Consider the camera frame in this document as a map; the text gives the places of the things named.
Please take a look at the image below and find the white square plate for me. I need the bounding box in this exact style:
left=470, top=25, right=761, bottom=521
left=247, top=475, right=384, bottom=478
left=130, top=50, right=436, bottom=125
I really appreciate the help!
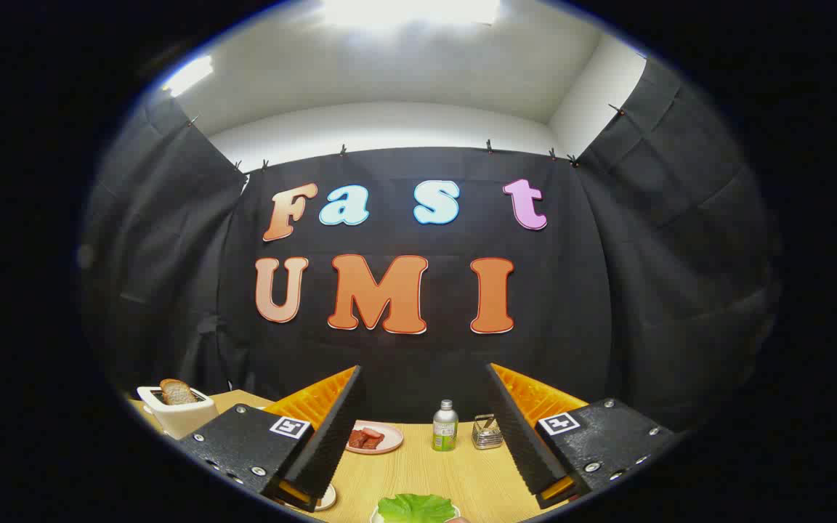
left=370, top=505, right=463, bottom=523

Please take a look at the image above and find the pink oval plate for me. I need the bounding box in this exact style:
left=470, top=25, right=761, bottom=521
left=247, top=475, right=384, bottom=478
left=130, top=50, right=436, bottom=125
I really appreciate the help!
left=346, top=421, right=404, bottom=455

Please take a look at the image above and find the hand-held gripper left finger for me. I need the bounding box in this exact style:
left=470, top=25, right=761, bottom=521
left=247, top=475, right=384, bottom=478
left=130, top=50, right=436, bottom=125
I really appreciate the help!
left=177, top=365, right=367, bottom=513

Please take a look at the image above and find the toasted bread slice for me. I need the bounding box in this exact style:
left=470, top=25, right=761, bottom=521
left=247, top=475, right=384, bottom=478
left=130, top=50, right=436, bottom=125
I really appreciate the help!
left=159, top=378, right=198, bottom=405

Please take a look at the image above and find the large ceiling light panel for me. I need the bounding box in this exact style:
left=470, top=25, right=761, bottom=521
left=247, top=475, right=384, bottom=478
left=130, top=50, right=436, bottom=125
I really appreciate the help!
left=320, top=0, right=501, bottom=28

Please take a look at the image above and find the metal wire basket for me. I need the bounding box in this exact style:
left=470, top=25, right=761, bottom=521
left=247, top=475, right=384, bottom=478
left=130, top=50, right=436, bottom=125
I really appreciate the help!
left=472, top=414, right=504, bottom=450

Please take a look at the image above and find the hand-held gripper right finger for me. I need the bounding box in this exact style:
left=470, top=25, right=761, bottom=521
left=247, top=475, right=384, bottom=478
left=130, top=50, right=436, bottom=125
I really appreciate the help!
left=485, top=363, right=681, bottom=509

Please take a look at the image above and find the white toaster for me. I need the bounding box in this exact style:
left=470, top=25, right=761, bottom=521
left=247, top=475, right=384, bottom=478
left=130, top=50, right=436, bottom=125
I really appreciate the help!
left=137, top=385, right=219, bottom=439

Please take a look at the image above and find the green label metal bottle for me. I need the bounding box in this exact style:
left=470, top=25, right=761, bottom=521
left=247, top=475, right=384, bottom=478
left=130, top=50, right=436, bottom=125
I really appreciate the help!
left=432, top=399, right=459, bottom=452

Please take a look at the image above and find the black backdrop cloth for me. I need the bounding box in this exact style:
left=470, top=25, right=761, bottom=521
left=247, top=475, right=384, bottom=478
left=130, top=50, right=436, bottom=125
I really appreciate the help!
left=81, top=58, right=783, bottom=437

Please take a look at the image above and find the green lettuce leaf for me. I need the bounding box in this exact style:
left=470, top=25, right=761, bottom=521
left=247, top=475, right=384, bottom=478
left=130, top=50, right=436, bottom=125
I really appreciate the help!
left=377, top=493, right=457, bottom=523

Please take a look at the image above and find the small ceiling light panel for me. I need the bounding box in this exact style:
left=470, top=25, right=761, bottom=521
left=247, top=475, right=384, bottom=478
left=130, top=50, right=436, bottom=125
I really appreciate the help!
left=163, top=56, right=214, bottom=97

